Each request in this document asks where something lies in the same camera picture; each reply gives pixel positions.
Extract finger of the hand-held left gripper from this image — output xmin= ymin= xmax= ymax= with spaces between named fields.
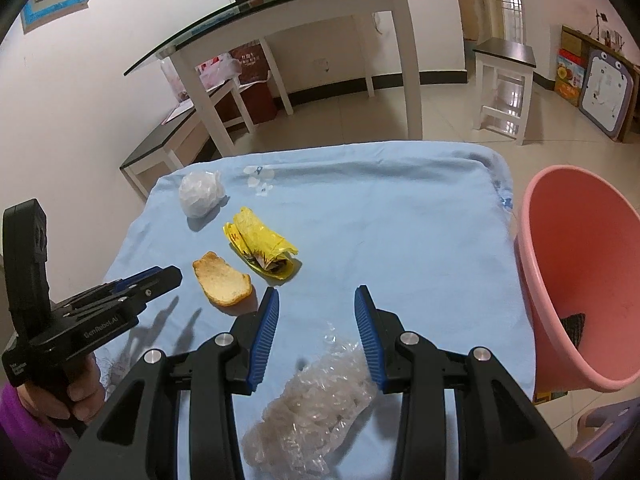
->
xmin=54 ymin=268 xmax=164 ymax=312
xmin=65 ymin=266 xmax=183 ymax=321

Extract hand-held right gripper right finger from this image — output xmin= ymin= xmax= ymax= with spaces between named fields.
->
xmin=354 ymin=285 xmax=571 ymax=480

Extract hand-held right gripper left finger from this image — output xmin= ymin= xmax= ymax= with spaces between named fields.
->
xmin=59 ymin=287 xmax=281 ymax=480

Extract clear plastic wrap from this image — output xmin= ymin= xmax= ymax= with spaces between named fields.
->
xmin=242 ymin=327 xmax=381 ymax=473

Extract yellow wrapper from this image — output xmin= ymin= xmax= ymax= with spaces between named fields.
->
xmin=221 ymin=206 xmax=301 ymax=281

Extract black foam fruit net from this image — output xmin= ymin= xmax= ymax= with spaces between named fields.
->
xmin=559 ymin=312 xmax=587 ymax=348

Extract pink plastic basin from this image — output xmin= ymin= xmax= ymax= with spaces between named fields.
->
xmin=515 ymin=165 xmax=640 ymax=393

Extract person's left forearm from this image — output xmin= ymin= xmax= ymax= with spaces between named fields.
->
xmin=0 ymin=382 xmax=71 ymax=480

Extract person's left hand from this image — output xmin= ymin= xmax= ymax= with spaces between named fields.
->
xmin=66 ymin=351 xmax=107 ymax=425

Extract light blue floral cloth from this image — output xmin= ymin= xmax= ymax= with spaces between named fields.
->
xmin=95 ymin=140 xmax=538 ymax=480

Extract long dark top bench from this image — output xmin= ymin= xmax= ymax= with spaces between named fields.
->
xmin=120 ymin=80 xmax=253 ymax=201

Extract paper sheet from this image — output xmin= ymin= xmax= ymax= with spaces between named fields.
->
xmin=162 ymin=102 xmax=193 ymax=125

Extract dark red carton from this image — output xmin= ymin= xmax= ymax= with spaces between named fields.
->
xmin=220 ymin=42 xmax=278 ymax=126

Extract white and pink plastic bag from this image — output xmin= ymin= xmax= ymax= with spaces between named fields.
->
xmin=195 ymin=55 xmax=246 ymax=91

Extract purple plastic stool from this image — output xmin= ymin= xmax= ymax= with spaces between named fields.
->
xmin=577 ymin=397 xmax=640 ymax=463

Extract short dark top stool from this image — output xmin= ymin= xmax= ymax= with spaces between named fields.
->
xmin=472 ymin=37 xmax=537 ymax=146

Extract colourful printed box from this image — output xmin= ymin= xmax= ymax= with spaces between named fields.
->
xmin=554 ymin=50 xmax=588 ymax=107

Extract children's drawing board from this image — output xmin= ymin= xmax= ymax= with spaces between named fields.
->
xmin=578 ymin=47 xmax=638 ymax=140

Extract wooden cabinet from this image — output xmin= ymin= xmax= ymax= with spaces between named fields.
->
xmin=557 ymin=24 xmax=640 ymax=143

